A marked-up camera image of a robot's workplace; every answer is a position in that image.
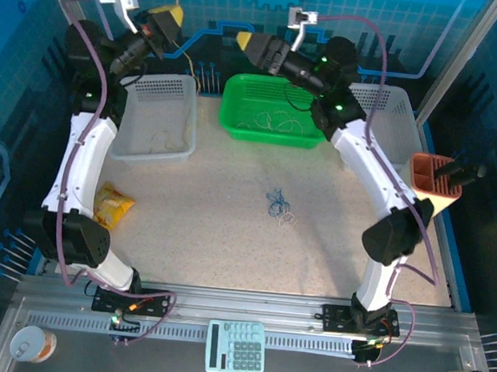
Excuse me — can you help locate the thin white cable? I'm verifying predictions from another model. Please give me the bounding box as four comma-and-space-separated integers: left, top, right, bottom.
276, 209, 300, 231
235, 108, 309, 136

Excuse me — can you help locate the thin blue cable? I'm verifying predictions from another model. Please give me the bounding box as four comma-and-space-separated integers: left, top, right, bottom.
265, 186, 293, 219

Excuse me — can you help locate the green perforated plastic basket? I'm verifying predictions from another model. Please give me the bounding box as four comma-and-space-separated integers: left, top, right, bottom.
216, 70, 332, 152

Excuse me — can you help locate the white perforated plastic basket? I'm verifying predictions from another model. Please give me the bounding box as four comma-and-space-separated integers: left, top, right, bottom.
109, 69, 203, 168
340, 82, 430, 179

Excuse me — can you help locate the yellow snack bag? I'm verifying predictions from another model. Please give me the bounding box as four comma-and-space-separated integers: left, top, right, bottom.
91, 179, 138, 232

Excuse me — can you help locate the cream holder with orange top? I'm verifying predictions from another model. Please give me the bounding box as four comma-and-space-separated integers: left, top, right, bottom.
396, 150, 466, 223

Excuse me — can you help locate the light blue calculator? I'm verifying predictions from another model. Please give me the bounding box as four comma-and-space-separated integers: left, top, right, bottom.
204, 317, 270, 372

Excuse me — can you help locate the tin can with orange label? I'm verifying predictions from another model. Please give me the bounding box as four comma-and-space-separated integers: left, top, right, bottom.
9, 324, 59, 366

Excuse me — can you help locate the aluminium frame post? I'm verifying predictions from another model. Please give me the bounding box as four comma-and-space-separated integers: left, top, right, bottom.
25, 0, 123, 97
415, 0, 497, 130

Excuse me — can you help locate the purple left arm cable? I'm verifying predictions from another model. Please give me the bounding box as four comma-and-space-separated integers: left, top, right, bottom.
33, 0, 204, 349

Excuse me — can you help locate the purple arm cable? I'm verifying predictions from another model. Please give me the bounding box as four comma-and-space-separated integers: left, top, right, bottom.
33, 0, 204, 349
287, 12, 462, 372

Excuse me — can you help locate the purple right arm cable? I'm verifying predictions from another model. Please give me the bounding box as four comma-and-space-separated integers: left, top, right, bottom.
287, 12, 462, 372

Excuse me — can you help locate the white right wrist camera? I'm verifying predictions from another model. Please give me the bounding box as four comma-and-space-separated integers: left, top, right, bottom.
284, 6, 321, 55

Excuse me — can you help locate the black tool handle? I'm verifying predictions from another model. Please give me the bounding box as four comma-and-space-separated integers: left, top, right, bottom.
433, 145, 490, 190

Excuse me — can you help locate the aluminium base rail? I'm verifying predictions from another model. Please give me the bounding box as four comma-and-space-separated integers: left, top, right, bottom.
15, 269, 478, 349

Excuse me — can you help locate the slotted grey cable duct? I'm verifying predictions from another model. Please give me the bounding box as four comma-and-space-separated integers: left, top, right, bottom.
26, 310, 357, 358

